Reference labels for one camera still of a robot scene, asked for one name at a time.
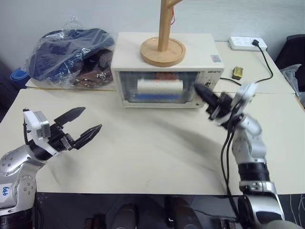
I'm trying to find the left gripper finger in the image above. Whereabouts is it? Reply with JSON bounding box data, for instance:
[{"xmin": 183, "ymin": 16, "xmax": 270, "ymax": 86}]
[
  {"xmin": 72, "ymin": 124, "xmax": 103, "ymax": 151},
  {"xmin": 54, "ymin": 107, "xmax": 86, "ymax": 129}
]

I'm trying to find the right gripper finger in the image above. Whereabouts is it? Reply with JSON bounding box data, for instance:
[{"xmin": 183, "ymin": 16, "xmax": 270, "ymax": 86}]
[
  {"xmin": 194, "ymin": 83, "xmax": 219, "ymax": 100},
  {"xmin": 195, "ymin": 85, "xmax": 215, "ymax": 107}
]

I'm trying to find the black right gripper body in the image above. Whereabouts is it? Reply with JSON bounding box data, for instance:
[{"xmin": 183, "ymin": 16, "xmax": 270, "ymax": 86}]
[{"xmin": 205, "ymin": 92, "xmax": 236, "ymax": 124}]

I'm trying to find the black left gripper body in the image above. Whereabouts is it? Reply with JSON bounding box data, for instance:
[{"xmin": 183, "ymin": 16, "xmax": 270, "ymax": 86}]
[{"xmin": 47, "ymin": 122, "xmax": 77, "ymax": 152}]

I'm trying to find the glass toaster oven door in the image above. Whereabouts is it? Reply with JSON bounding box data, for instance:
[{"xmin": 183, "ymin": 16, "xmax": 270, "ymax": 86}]
[{"xmin": 117, "ymin": 70, "xmax": 200, "ymax": 105}]

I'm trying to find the cream toaster oven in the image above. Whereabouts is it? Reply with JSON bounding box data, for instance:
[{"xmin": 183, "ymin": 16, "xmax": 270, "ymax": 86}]
[{"xmin": 111, "ymin": 31, "xmax": 225, "ymax": 109}]

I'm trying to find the yellow green sponge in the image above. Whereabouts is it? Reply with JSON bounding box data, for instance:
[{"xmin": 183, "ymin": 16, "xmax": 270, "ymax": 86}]
[{"xmin": 232, "ymin": 66, "xmax": 244, "ymax": 79}]

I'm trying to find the white power strip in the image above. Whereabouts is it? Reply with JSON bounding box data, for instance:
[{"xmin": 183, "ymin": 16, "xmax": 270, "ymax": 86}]
[{"xmin": 228, "ymin": 36, "xmax": 268, "ymax": 52}]

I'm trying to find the clear plastic bag of clothes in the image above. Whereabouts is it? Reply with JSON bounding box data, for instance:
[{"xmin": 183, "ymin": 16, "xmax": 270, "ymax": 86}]
[{"xmin": 23, "ymin": 16, "xmax": 118, "ymax": 91}]

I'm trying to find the blue rolled mat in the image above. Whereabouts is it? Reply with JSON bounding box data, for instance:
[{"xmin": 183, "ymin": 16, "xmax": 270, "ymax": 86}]
[{"xmin": 10, "ymin": 67, "xmax": 31, "ymax": 88}]

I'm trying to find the wooden stand with round base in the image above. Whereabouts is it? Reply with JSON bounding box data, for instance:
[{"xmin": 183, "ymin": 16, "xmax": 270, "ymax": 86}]
[{"xmin": 140, "ymin": 0, "xmax": 187, "ymax": 68}]

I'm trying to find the crumpled clear plastic bag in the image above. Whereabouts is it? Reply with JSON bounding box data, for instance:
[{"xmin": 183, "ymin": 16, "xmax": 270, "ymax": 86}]
[{"xmin": 279, "ymin": 63, "xmax": 305, "ymax": 108}]

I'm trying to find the black chair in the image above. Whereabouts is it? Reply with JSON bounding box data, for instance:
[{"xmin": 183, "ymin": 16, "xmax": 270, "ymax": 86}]
[{"xmin": 274, "ymin": 34, "xmax": 305, "ymax": 70}]

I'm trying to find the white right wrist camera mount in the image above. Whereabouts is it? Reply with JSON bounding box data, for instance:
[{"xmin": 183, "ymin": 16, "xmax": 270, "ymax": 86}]
[{"xmin": 231, "ymin": 83, "xmax": 259, "ymax": 120}]

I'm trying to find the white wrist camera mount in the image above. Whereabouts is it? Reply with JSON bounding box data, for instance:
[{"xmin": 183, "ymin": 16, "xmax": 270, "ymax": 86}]
[
  {"xmin": 23, "ymin": 109, "xmax": 61, "ymax": 157},
  {"xmin": 231, "ymin": 83, "xmax": 259, "ymax": 120}
]

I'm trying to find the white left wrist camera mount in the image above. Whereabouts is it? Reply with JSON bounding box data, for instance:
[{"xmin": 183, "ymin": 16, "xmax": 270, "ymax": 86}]
[{"xmin": 23, "ymin": 109, "xmax": 61, "ymax": 157}]

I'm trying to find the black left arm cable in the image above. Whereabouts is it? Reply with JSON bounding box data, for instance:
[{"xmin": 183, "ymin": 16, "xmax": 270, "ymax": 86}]
[{"xmin": 22, "ymin": 108, "xmax": 31, "ymax": 146}]

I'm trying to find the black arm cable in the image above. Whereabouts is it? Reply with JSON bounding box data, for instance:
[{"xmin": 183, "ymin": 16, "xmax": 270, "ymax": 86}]
[
  {"xmin": 22, "ymin": 108, "xmax": 31, "ymax": 146},
  {"xmin": 220, "ymin": 119, "xmax": 242, "ymax": 221}
]

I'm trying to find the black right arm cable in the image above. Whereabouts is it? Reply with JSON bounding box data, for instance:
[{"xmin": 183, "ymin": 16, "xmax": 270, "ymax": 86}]
[{"xmin": 220, "ymin": 119, "xmax": 242, "ymax": 221}]

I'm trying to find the black plug with cable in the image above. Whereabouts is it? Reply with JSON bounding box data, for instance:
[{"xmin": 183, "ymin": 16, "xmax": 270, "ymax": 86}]
[{"xmin": 219, "ymin": 39, "xmax": 274, "ymax": 87}]

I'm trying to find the red string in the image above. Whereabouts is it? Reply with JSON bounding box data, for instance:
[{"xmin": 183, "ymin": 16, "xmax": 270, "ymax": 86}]
[{"xmin": 170, "ymin": 4, "xmax": 179, "ymax": 26}]

